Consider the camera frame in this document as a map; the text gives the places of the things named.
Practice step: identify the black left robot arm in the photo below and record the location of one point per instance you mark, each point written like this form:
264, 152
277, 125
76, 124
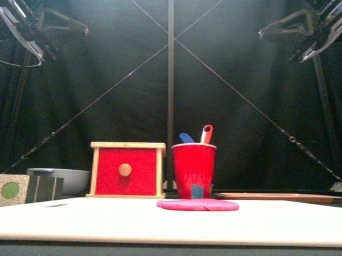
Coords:
20, 35

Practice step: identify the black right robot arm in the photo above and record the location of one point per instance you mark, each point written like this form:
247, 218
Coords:
322, 30

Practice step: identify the red drawer with wooden knob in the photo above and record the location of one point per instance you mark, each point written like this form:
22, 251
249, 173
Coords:
127, 171

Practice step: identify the grey bowl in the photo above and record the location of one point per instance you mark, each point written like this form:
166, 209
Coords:
74, 178

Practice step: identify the pink flat dough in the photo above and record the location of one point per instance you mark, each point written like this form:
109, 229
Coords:
198, 204

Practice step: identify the red toy utensil with hole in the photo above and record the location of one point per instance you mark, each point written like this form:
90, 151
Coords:
206, 133

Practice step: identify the blue toy utensil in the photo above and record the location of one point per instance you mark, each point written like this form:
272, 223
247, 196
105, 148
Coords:
186, 137

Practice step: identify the red plastic cup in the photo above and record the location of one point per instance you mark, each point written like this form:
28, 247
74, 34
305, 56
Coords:
194, 170

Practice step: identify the dark striped block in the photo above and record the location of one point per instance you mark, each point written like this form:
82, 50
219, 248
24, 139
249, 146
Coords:
44, 189

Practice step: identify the copper brown tray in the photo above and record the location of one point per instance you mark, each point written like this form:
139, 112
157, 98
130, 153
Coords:
281, 197

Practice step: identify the white cutting board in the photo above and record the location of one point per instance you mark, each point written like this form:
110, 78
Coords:
169, 221

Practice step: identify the black vertical frame pole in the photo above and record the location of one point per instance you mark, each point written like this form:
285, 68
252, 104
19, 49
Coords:
170, 100

